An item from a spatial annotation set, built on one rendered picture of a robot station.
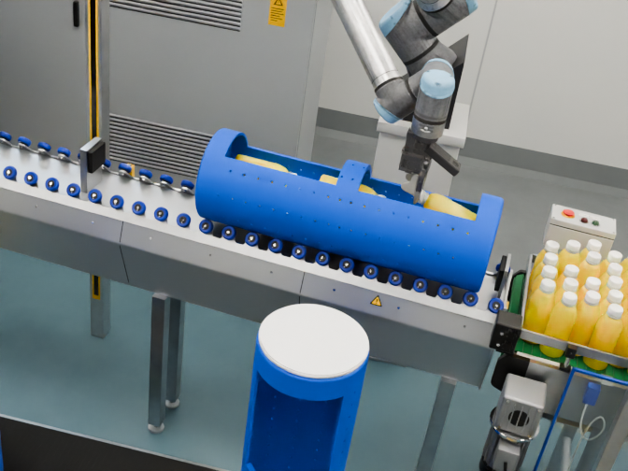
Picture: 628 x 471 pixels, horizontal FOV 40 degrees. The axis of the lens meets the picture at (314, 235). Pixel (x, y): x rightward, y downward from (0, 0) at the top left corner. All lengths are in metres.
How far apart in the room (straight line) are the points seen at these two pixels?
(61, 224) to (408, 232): 1.13
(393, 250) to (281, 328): 0.46
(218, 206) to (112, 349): 1.26
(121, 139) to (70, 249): 1.61
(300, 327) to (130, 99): 2.40
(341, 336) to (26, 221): 1.22
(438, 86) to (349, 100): 3.15
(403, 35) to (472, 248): 0.98
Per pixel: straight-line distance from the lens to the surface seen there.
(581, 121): 5.44
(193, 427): 3.36
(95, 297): 3.61
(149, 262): 2.81
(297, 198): 2.48
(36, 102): 4.62
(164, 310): 2.94
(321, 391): 2.10
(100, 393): 3.49
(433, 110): 2.35
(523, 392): 2.45
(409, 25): 3.11
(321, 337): 2.17
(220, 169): 2.54
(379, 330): 2.66
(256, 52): 4.08
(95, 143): 2.85
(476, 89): 5.34
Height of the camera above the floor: 2.41
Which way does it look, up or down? 33 degrees down
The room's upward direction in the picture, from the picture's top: 9 degrees clockwise
